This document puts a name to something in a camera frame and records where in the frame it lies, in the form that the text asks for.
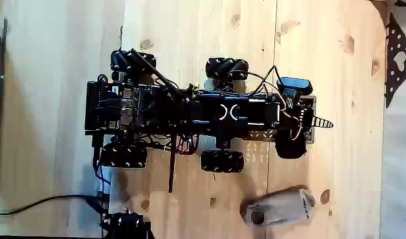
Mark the black mecanum wheel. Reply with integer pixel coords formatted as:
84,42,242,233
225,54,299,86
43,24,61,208
110,49,157,73
205,57,250,82
200,149,245,174
99,145,149,169

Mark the black antenna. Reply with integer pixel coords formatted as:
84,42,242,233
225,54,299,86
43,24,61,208
167,125,177,194
130,48,183,98

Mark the white sock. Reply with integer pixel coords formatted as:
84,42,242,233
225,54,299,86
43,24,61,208
239,187,317,228

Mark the black perforated heart plate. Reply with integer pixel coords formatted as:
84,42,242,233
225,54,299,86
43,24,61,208
384,12,406,109

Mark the black camera cable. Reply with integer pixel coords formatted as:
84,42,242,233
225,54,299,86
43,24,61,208
251,64,285,96

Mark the red white servo cable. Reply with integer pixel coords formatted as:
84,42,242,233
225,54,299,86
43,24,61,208
278,94,304,141

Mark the black rounded block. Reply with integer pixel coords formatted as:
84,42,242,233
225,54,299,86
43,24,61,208
274,128,308,161

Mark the black power cable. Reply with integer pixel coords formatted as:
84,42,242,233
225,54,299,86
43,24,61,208
0,132,112,217

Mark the black oval wrist camera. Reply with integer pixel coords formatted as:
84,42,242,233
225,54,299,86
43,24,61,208
276,76,314,98

